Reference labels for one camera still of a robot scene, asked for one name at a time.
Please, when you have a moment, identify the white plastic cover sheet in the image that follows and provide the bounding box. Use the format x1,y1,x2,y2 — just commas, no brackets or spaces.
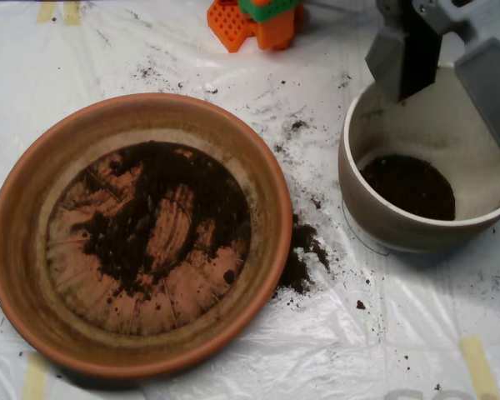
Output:
0,0,500,400

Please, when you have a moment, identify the beige masking tape strip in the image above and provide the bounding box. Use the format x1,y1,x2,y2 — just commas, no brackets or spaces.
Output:
36,0,58,24
62,0,83,27
22,352,50,400
459,335,500,400

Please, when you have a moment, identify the dark soil pile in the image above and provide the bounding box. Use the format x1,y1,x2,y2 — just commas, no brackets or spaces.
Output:
72,140,252,296

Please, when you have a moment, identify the spilled dark soil heap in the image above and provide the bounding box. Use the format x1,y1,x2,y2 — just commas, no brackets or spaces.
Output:
270,212,333,301

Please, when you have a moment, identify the white ceramic pot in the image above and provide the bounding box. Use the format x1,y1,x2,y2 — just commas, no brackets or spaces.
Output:
337,62,500,254

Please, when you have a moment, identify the terracotta clay saucer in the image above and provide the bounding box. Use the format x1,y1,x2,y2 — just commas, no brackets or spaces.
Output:
0,92,294,381

